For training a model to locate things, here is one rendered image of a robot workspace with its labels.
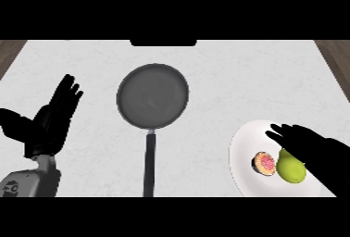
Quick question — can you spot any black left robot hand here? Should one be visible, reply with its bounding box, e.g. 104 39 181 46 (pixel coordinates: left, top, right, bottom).
0 73 85 159

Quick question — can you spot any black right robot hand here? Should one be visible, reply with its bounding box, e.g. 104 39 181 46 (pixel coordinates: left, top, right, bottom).
266 123 350 198

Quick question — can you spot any white plate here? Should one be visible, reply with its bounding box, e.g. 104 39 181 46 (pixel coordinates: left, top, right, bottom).
230 119 339 198

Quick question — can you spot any dark grey frying pan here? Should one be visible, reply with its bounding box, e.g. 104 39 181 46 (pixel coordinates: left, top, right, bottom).
117 63 191 198

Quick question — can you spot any green pear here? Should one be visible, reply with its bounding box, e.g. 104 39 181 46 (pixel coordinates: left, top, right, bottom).
277 147 308 184

